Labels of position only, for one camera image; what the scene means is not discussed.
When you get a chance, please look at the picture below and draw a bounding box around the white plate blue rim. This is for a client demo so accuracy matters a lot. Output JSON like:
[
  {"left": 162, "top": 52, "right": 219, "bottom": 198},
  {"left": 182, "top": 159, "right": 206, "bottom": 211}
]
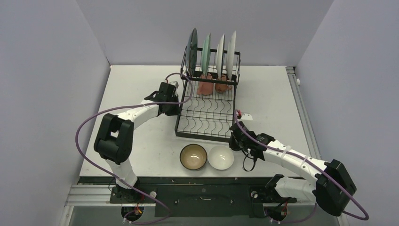
[{"left": 216, "top": 34, "right": 225, "bottom": 80}]

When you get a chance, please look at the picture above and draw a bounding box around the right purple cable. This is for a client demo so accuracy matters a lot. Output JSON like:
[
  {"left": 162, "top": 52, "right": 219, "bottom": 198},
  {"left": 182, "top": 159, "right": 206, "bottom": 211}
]
[{"left": 233, "top": 110, "right": 370, "bottom": 224}]

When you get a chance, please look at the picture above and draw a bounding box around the black wire dish rack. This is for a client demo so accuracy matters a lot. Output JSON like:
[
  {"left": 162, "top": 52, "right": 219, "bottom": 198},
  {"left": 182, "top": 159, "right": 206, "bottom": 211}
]
[{"left": 175, "top": 48, "right": 241, "bottom": 143}]

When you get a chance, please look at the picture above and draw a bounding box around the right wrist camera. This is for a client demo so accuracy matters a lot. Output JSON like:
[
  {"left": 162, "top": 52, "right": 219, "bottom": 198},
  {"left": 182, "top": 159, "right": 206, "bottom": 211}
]
[{"left": 238, "top": 113, "right": 253, "bottom": 121}]

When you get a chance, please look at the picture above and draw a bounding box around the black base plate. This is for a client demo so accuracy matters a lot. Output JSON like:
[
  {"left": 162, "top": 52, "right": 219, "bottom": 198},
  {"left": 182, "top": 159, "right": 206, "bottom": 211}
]
[{"left": 78, "top": 177, "right": 297, "bottom": 218}]

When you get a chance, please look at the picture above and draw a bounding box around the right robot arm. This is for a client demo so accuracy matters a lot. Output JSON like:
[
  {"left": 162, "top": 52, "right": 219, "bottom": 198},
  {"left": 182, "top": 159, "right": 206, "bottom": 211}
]
[{"left": 229, "top": 121, "right": 357, "bottom": 217}]

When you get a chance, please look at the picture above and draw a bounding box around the brown black bowl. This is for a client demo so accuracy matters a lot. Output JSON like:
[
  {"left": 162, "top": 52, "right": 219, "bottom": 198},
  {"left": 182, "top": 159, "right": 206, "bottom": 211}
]
[{"left": 179, "top": 144, "right": 207, "bottom": 171}]

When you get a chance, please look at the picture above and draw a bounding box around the small orange mug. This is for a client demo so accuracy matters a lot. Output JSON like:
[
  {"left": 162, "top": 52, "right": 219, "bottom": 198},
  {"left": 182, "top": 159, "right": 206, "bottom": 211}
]
[{"left": 215, "top": 74, "right": 232, "bottom": 93}]

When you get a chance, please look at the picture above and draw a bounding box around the white bowl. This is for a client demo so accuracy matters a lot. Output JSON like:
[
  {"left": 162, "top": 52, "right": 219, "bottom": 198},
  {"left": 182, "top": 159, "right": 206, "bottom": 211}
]
[{"left": 207, "top": 145, "right": 234, "bottom": 170}]

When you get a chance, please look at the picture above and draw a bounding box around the light green flower plate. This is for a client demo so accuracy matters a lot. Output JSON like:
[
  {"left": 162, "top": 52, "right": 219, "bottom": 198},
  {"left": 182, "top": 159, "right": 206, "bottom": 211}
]
[{"left": 201, "top": 33, "right": 211, "bottom": 76}]

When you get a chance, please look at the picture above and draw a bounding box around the red teal plate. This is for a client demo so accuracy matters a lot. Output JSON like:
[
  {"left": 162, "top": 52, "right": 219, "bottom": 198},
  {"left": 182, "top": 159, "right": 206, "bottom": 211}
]
[{"left": 226, "top": 31, "right": 236, "bottom": 80}]

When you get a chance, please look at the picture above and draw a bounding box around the dark blue plate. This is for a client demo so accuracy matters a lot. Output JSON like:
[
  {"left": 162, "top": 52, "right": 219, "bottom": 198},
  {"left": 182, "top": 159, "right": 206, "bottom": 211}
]
[{"left": 186, "top": 28, "right": 198, "bottom": 76}]

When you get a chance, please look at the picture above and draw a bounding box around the aluminium rail right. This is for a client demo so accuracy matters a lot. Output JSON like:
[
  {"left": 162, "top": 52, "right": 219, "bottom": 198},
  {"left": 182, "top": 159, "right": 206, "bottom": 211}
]
[{"left": 286, "top": 66, "right": 321, "bottom": 159}]

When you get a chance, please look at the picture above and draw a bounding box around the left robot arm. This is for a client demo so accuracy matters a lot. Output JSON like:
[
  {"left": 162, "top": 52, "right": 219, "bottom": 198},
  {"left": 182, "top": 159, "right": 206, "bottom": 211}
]
[{"left": 94, "top": 81, "right": 180, "bottom": 202}]

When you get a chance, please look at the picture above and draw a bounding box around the large pink mug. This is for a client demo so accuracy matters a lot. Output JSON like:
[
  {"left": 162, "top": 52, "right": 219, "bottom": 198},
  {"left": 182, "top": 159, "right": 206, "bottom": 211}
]
[{"left": 197, "top": 73, "right": 214, "bottom": 96}]

